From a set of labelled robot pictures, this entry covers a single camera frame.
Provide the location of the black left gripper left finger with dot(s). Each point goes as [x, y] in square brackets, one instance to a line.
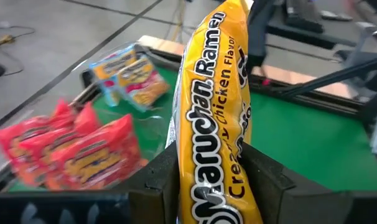
[157, 186]

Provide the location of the blue beef ramen pack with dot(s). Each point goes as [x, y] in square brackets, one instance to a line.
[145, 87]

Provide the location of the clear plastic bin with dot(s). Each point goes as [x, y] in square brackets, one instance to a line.
[82, 65]
[151, 130]

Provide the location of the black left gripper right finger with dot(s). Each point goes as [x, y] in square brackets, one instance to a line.
[263, 180]

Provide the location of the yellow creamy chicken ramen pack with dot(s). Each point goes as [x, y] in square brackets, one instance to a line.
[213, 124]

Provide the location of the red ramen pack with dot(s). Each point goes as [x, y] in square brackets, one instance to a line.
[107, 161]
[67, 133]
[5, 140]

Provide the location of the green table mat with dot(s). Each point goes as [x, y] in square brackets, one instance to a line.
[300, 140]

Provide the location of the black office desk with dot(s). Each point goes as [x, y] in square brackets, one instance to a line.
[303, 18]

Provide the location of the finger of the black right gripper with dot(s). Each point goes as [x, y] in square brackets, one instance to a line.
[257, 53]

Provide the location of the black diagonal pole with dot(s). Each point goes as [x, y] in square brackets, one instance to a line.
[331, 76]

